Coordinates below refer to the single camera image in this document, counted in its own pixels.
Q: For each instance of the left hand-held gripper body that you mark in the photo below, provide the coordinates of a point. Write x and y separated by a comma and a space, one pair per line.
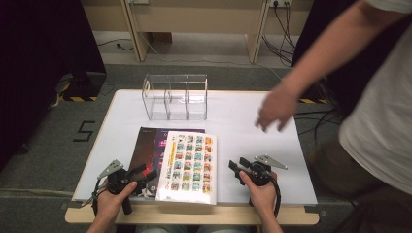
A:
118, 179

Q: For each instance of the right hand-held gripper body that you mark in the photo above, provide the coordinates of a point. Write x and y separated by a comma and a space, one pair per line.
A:
259, 174

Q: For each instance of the purple magazine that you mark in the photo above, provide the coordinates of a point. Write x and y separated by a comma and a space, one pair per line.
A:
160, 142

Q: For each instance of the white book with picture grid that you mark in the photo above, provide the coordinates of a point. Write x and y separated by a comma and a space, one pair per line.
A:
188, 168

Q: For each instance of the clear acrylic file rack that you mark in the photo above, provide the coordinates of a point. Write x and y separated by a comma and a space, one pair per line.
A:
175, 100

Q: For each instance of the person's right hand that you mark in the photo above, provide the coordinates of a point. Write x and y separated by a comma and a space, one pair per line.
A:
262, 197

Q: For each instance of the person's left hand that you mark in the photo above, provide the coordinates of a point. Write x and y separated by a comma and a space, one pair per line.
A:
110, 207

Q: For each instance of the light wooden table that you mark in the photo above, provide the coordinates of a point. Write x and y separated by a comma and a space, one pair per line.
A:
194, 215

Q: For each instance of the black stand base hazard tape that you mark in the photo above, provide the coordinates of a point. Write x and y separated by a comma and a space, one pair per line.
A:
311, 101
85, 85

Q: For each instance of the black curtain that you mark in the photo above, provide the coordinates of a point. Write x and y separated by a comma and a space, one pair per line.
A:
311, 32
39, 64

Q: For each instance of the beige wooden desk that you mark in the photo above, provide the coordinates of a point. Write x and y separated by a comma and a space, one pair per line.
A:
194, 16

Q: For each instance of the grey metal table bracket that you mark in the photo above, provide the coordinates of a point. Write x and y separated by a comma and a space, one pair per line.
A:
71, 205
314, 211

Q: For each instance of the white wall socket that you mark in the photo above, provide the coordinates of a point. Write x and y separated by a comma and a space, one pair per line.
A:
280, 3
139, 1

